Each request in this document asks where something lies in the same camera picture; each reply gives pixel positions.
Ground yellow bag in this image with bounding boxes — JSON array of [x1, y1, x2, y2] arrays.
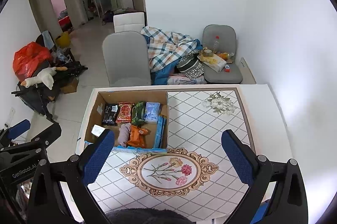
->
[[55, 31, 71, 48]]

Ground black folded stroller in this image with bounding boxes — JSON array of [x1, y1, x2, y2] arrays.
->
[[11, 61, 88, 123]]

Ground white goose plush toy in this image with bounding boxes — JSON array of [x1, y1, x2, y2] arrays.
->
[[21, 67, 67, 90]]

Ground small brown cardboard box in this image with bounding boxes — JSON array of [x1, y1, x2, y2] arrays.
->
[[61, 77, 79, 94]]

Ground black patterned cloth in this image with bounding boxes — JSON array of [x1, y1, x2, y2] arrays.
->
[[176, 52, 204, 79]]

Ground green snack packet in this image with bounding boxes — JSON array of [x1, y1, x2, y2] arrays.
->
[[132, 101, 146, 126]]

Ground plaid blanket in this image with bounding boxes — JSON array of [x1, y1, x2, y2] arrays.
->
[[140, 26, 202, 73]]

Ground pink floral cloth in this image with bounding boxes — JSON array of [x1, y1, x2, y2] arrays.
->
[[167, 75, 207, 85]]

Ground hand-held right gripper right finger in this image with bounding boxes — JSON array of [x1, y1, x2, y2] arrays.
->
[[222, 130, 308, 224]]

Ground red bedding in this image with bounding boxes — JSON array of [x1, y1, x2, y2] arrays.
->
[[57, 16, 73, 30]]

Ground white chair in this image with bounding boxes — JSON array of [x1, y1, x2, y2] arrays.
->
[[113, 12, 146, 33]]

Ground clear bottle with red cap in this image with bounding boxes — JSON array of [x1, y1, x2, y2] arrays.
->
[[212, 35, 222, 52]]

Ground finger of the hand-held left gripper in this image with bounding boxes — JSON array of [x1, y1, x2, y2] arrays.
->
[[7, 119, 31, 140], [26, 123, 62, 151]]

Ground long blue packet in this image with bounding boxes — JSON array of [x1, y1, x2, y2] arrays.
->
[[153, 114, 167, 149]]

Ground light blue cloth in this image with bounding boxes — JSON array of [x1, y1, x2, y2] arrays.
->
[[41, 31, 56, 49]]

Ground orange snack packet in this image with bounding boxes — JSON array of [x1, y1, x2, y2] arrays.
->
[[126, 124, 151, 148]]

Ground light blue tissue pack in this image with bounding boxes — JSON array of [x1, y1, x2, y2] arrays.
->
[[144, 101, 161, 123]]

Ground white panel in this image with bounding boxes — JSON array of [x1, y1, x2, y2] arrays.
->
[[237, 57, 257, 85]]

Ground white paper pack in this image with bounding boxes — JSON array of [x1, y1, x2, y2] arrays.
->
[[203, 53, 227, 72]]

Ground black bag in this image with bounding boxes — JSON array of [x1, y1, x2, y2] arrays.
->
[[101, 10, 115, 23]]

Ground black snack packet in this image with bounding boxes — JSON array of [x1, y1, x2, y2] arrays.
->
[[101, 104, 119, 126]]

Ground orange plastic bag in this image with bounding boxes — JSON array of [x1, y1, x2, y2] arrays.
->
[[13, 41, 53, 77]]

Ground red snack packet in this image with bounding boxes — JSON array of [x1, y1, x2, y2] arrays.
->
[[116, 101, 135, 124]]

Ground person's dark fleece clothing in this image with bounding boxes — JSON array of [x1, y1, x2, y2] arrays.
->
[[105, 208, 191, 224]]

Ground clear plastic bag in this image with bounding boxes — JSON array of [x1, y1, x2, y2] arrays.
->
[[53, 48, 70, 63]]

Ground white cartoon tissue pack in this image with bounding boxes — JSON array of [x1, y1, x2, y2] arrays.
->
[[91, 125, 106, 138]]

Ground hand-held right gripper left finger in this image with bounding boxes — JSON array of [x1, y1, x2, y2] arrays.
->
[[28, 129, 115, 224]]

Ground grey upholstered chair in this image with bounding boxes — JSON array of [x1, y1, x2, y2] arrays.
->
[[202, 25, 243, 84], [102, 31, 152, 88]]

